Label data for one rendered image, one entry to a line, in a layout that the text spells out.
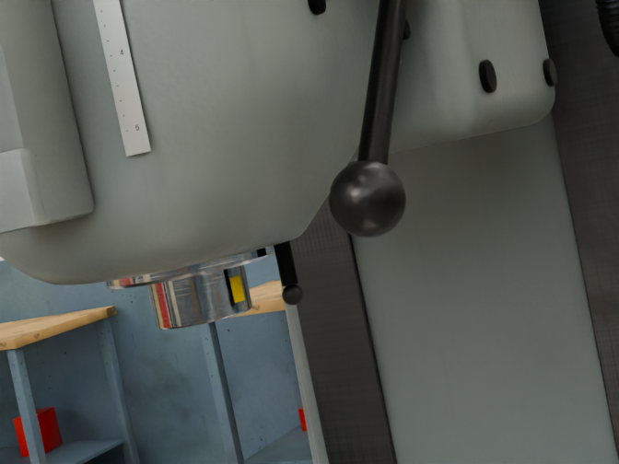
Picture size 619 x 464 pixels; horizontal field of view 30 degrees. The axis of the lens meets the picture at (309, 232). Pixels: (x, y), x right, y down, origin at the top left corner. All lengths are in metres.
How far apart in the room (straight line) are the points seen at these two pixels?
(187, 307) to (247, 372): 5.01
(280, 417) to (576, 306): 4.68
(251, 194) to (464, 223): 0.43
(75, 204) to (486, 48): 0.27
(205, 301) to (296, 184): 0.07
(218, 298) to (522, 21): 0.28
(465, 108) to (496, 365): 0.34
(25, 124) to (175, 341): 5.28
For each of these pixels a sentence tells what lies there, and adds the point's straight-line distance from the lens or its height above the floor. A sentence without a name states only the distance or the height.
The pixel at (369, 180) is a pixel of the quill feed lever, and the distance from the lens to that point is 0.43.
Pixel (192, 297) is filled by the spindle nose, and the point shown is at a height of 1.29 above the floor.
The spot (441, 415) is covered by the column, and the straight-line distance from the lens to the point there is 0.94.
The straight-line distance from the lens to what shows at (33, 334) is 5.32.
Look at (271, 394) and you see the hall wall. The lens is 5.51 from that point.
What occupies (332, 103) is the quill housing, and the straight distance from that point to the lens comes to 0.51.
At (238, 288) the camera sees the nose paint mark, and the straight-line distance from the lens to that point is 0.55.
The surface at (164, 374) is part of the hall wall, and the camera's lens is 5.80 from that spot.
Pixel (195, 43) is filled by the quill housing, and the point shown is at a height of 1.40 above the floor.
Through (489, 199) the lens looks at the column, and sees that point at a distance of 0.89.
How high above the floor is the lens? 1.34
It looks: 3 degrees down
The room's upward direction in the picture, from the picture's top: 12 degrees counter-clockwise
